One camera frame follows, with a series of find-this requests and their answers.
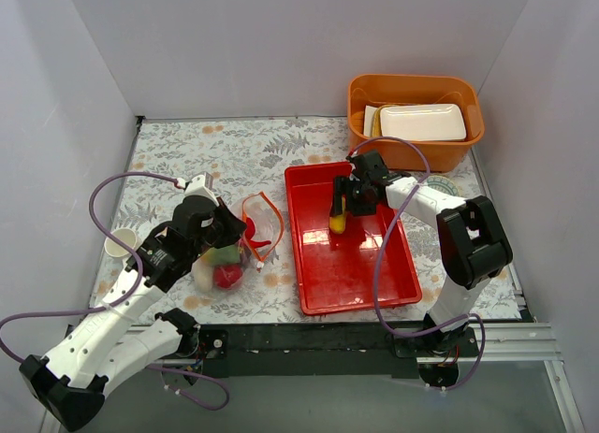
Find green orange mango toy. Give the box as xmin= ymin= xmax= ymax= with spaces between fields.
xmin=201 ymin=245 xmax=241 ymax=267

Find clear zip top bag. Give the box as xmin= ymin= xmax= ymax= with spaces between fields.
xmin=191 ymin=192 xmax=285 ymax=294

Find yellow corn toy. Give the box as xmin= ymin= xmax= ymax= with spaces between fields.
xmin=329 ymin=195 xmax=347 ymax=235

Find red apple toy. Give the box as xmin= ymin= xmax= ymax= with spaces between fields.
xmin=212 ymin=264 xmax=243 ymax=290

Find red chili pepper toy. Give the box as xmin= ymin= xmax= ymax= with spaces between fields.
xmin=244 ymin=217 xmax=271 ymax=249

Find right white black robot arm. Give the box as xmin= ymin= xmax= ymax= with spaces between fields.
xmin=329 ymin=150 xmax=513 ymax=356

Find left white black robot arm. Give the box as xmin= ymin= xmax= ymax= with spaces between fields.
xmin=20 ymin=195 xmax=246 ymax=432

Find yellow plates in bin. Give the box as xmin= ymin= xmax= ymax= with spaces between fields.
xmin=363 ymin=105 xmax=387 ymax=137

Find small patterned bowl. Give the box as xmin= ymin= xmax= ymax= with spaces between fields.
xmin=426 ymin=175 xmax=460 ymax=196

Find white rectangular plate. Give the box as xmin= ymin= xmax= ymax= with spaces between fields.
xmin=379 ymin=104 xmax=467 ymax=142

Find red plastic tray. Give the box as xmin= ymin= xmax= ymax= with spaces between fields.
xmin=285 ymin=162 xmax=422 ymax=315

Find white cup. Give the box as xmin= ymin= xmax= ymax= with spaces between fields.
xmin=104 ymin=227 xmax=138 ymax=259

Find orange plastic bin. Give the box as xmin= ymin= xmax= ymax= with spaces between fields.
xmin=347 ymin=74 xmax=485 ymax=173

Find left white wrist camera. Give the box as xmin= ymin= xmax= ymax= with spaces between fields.
xmin=175 ymin=172 xmax=213 ymax=197

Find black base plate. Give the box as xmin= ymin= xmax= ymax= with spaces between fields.
xmin=144 ymin=324 xmax=486 ymax=387

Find aluminium frame rail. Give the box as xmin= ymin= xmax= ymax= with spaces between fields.
xmin=59 ymin=282 xmax=562 ymax=365

